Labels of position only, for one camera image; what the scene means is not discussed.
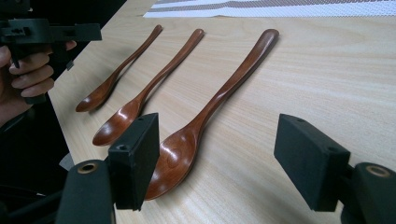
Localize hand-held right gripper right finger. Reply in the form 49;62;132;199
273;113;351;213

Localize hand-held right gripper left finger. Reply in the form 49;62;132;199
107;112;161;212

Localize brown wooden spoon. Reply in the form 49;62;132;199
144;28;280;202
75;24;163;113
92;28;205;147

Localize white grey striped placemat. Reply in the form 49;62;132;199
143;0;396;19

